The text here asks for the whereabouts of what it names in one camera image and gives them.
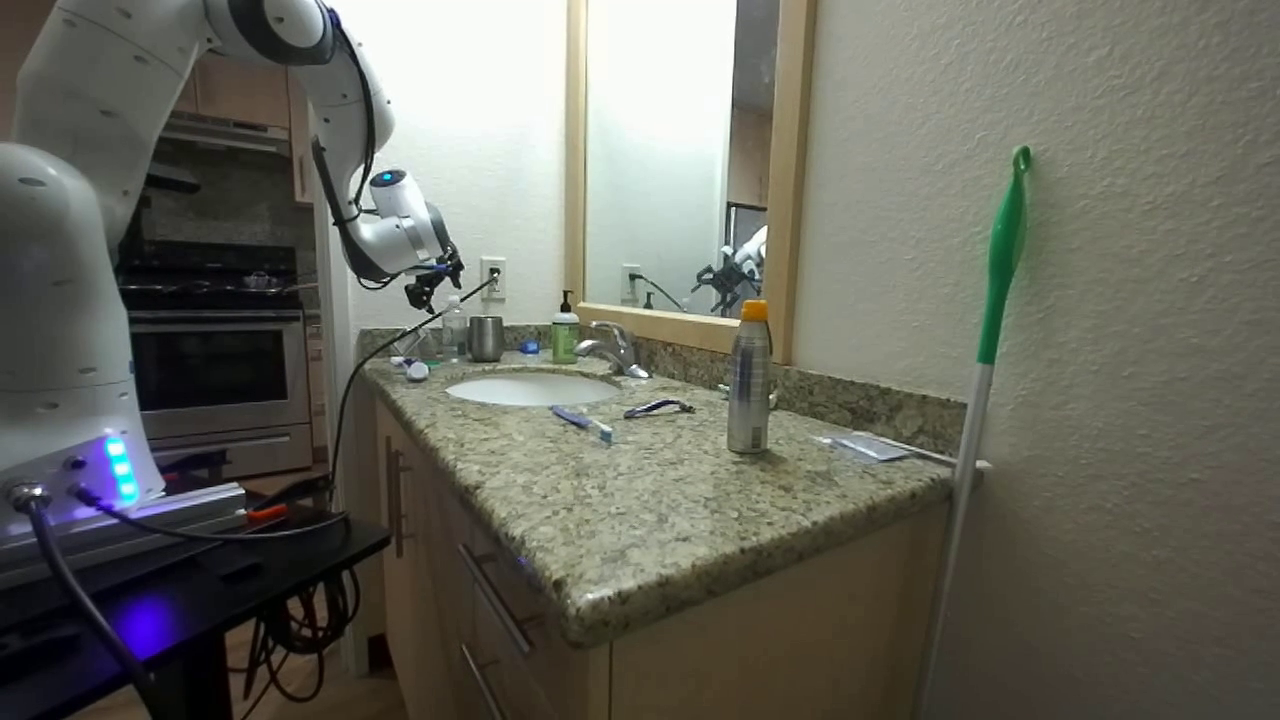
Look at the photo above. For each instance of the white wall outlet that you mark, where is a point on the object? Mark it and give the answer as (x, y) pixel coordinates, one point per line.
(494, 268)

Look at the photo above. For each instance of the small blue object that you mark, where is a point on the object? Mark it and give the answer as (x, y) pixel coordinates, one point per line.
(531, 346)

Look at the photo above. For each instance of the stainless steel cup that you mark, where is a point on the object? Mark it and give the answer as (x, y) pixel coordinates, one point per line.
(487, 338)

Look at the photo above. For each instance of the silver spray can orange cap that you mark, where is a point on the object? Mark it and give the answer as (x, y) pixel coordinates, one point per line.
(749, 384)

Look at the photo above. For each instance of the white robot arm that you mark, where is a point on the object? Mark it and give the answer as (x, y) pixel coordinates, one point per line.
(67, 333)

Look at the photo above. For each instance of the wooden vanity cabinet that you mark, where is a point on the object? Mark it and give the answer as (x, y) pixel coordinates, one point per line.
(746, 664)

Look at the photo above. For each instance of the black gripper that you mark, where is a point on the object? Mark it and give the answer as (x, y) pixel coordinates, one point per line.
(439, 263)

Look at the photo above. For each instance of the green soap pump dispenser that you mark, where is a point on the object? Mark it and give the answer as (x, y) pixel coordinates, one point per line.
(567, 338)

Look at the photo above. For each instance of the chrome faucet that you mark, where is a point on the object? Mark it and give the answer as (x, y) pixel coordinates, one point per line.
(613, 350)

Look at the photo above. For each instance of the black robot table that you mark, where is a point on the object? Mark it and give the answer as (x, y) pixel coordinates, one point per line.
(201, 602)

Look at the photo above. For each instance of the wooden upper kitchen cabinet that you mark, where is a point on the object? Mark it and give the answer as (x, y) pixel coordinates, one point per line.
(232, 87)

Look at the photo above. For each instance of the stainless steel oven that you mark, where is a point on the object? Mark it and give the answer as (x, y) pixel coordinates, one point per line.
(220, 375)

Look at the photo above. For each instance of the clear plastic bottle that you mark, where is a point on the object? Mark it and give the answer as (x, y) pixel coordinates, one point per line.
(453, 340)

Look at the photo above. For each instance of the aluminium mounting rail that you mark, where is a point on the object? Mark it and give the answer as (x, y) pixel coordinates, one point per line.
(184, 508)

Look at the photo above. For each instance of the wood framed wall mirror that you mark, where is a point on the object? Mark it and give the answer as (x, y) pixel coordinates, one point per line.
(785, 175)

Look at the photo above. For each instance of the black orange clamp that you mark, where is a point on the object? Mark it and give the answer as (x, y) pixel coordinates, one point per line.
(271, 514)

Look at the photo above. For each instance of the blue white toothbrush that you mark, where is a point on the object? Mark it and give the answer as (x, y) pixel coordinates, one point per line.
(581, 420)

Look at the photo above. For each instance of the white oval sink basin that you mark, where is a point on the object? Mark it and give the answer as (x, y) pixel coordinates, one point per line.
(531, 388)

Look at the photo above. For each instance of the flat white packet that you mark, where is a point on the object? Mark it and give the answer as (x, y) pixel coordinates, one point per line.
(870, 444)

